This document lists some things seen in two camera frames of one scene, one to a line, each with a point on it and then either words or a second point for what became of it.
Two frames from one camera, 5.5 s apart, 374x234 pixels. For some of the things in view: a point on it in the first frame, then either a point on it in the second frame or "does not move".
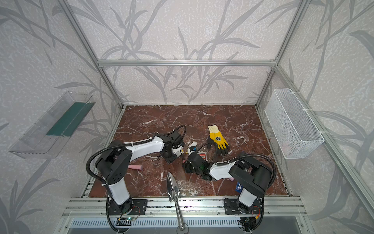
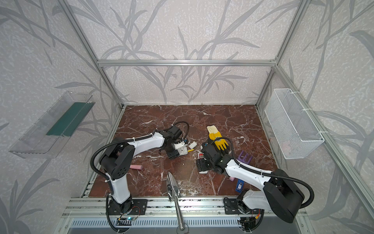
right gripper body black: (190, 165) to (203, 162)
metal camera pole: (173, 194) does not move
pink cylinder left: (135, 166) does not move
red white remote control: (203, 155) does not move
